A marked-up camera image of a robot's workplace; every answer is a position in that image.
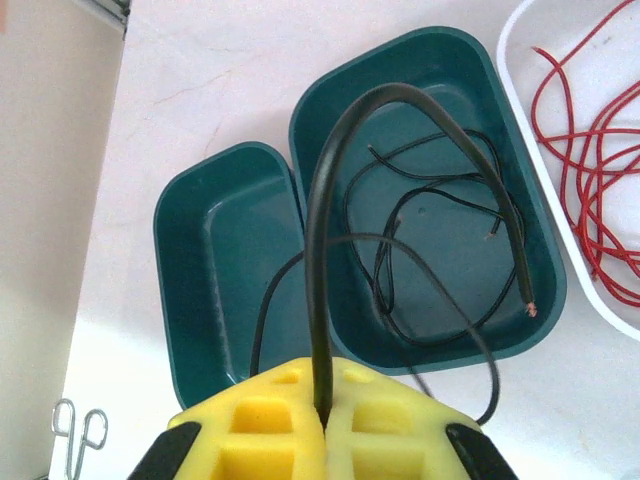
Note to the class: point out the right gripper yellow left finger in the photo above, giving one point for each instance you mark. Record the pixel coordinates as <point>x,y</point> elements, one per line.
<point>260,430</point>

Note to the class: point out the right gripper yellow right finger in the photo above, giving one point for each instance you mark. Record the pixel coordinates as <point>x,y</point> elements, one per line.
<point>390,430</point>

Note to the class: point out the teal plastic bin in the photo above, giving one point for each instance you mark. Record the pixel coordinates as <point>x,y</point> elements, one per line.
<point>450,75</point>
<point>200,280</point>

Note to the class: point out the white plastic bin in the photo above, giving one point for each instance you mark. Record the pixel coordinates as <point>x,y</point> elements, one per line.
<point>530,150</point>

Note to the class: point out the aluminium side rail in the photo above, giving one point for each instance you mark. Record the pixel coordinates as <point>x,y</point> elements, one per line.
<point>117,10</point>

